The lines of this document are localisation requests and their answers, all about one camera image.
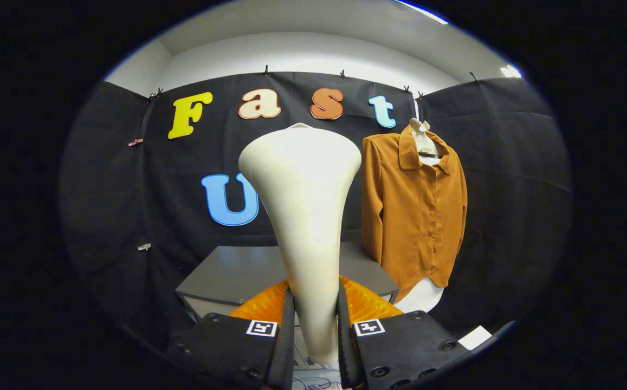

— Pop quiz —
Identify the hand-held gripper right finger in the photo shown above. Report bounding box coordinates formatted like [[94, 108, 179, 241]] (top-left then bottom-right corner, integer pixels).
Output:
[[337, 275, 472, 390]]

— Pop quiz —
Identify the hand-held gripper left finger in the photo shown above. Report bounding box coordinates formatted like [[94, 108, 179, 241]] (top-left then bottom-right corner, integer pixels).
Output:
[[164, 279, 296, 390]]

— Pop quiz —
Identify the orange button-up shirt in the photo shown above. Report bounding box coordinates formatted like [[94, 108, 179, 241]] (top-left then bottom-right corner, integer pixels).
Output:
[[360, 126, 468, 303]]

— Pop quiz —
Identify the white garment steamer head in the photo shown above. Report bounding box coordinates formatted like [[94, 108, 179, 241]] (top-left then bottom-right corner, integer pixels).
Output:
[[238, 122, 363, 367]]

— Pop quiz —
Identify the white paper sheet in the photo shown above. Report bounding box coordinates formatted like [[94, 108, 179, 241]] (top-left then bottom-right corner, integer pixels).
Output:
[[457, 325, 493, 351]]

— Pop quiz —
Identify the white mannequin torso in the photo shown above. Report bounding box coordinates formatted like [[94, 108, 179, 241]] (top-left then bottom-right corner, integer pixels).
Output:
[[395, 118, 445, 314]]

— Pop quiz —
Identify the long ceiling light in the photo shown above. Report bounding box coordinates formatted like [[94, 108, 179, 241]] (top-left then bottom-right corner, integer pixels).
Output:
[[393, 0, 450, 25]]

